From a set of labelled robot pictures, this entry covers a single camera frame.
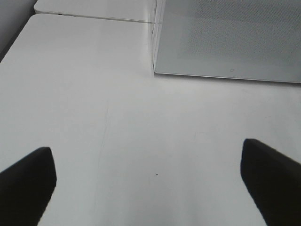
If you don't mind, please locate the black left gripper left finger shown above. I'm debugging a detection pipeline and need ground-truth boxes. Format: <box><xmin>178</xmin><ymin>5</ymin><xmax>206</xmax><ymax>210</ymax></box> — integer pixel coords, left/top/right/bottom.
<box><xmin>0</xmin><ymin>147</ymin><xmax>57</xmax><ymax>226</ymax></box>

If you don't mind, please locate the white microwave oven body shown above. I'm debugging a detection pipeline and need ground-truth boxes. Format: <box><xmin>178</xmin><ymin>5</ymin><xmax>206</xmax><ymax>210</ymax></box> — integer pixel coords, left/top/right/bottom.
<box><xmin>150</xmin><ymin>0</ymin><xmax>166</xmax><ymax>75</ymax></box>

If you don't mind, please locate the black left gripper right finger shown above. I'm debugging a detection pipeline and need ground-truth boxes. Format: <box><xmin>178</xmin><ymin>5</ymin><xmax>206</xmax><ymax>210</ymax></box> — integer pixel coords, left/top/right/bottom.
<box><xmin>240</xmin><ymin>138</ymin><xmax>301</xmax><ymax>226</ymax></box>

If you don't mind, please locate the white microwave door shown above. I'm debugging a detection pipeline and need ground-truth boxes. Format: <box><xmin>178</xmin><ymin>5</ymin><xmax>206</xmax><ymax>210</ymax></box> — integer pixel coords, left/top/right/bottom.
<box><xmin>154</xmin><ymin>0</ymin><xmax>301</xmax><ymax>83</ymax></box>

